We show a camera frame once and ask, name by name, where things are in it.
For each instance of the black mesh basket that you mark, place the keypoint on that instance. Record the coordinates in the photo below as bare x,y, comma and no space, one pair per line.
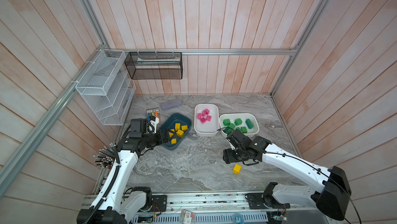
154,65

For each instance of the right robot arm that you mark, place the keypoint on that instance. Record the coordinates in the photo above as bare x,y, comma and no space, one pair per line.
326,189

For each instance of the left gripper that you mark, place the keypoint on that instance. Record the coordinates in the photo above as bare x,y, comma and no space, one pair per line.
161,140

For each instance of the white bin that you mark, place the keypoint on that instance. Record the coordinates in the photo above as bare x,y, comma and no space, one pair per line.
243,128
211,127

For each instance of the teal plastic bin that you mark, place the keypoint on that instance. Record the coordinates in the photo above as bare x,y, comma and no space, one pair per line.
170,124

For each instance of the green lego top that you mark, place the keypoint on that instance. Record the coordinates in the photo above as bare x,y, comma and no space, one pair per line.
238,121

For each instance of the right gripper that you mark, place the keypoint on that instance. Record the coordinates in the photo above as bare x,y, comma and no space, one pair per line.
227,156

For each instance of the red pencil cup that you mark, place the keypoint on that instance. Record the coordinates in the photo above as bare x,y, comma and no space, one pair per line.
107,157

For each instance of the white bin right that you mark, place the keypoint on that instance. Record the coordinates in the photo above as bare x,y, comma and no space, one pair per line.
243,128

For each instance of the rainbow colour card pack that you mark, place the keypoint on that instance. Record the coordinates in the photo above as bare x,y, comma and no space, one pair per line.
153,114

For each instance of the white wire mesh shelf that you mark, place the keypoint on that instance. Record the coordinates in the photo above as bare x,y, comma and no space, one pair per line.
106,88

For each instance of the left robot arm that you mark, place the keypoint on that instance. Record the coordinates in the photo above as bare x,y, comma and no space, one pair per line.
109,207

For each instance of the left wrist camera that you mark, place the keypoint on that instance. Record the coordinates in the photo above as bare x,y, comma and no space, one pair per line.
151,126

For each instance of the white bin middle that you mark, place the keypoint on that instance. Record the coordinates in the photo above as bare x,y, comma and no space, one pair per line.
211,127

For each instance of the green lego centre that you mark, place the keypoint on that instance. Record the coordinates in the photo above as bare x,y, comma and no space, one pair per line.
226,122

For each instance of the dark green lego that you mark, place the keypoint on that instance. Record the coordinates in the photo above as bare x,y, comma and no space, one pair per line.
249,124

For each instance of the grey fabric pouch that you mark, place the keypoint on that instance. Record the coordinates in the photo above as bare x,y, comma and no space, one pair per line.
171,104

